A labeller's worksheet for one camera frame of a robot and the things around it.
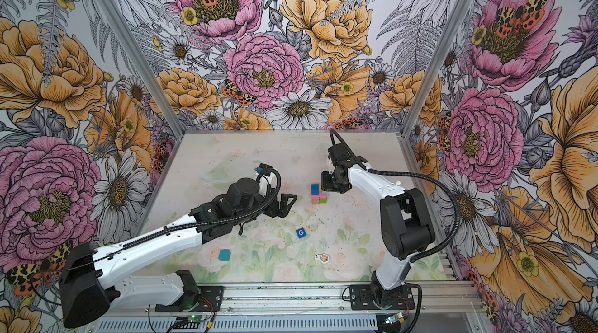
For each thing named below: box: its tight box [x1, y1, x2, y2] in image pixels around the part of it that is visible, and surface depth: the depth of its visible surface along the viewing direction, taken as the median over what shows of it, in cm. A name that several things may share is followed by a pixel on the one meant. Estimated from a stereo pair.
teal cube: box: [218, 248, 232, 262], surface depth 85 cm
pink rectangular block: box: [311, 191, 328, 202], surface depth 96 cm
